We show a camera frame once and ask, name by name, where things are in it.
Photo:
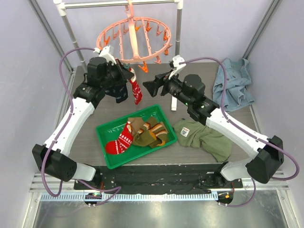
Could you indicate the navy blue sock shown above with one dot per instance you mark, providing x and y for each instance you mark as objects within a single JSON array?
[{"x": 120, "y": 93}]

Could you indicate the light blue denim shirt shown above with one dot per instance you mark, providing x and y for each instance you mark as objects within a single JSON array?
[{"x": 237, "y": 95}]

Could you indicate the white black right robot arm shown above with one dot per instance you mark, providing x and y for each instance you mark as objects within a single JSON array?
[{"x": 264, "y": 153}]

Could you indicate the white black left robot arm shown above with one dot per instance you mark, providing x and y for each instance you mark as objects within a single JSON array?
[{"x": 52, "y": 157}]

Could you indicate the pink round clip hanger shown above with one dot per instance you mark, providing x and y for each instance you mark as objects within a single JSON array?
[{"x": 131, "y": 25}]

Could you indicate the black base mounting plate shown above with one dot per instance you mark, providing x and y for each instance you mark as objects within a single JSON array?
[{"x": 162, "y": 179}]

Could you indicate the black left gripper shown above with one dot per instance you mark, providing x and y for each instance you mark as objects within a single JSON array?
[{"x": 124, "y": 74}]

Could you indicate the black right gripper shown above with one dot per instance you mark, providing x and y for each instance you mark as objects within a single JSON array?
[{"x": 163, "y": 83}]

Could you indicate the olive green t-shirt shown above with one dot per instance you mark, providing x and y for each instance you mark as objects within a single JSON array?
[{"x": 197, "y": 135}]

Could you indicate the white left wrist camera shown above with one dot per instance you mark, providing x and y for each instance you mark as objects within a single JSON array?
[{"x": 107, "y": 53}]

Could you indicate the red christmas sock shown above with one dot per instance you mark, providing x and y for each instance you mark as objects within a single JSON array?
[
  {"x": 137, "y": 93},
  {"x": 122, "y": 143}
]

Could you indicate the white metal clothes rack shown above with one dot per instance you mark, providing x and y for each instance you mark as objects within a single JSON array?
[{"x": 62, "y": 7}]

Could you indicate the green plastic tray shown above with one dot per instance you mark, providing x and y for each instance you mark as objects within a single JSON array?
[{"x": 111, "y": 130}]

